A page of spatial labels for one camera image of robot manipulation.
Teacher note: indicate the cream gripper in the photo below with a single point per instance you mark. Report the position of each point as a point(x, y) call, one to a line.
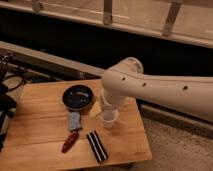
point(95, 110)

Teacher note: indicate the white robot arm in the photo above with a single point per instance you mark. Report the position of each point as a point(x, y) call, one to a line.
point(187, 94)

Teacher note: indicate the translucent plastic cup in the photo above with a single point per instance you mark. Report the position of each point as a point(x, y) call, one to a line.
point(108, 118)

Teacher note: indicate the blue grey cloth piece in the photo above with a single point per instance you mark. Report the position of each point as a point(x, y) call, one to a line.
point(74, 121)

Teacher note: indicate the black white striped block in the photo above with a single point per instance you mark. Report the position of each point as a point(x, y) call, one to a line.
point(97, 147)

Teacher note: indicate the wooden table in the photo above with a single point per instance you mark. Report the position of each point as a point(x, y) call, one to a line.
point(40, 126)

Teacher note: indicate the metal railing frame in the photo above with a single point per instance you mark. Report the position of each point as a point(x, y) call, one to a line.
point(185, 21)

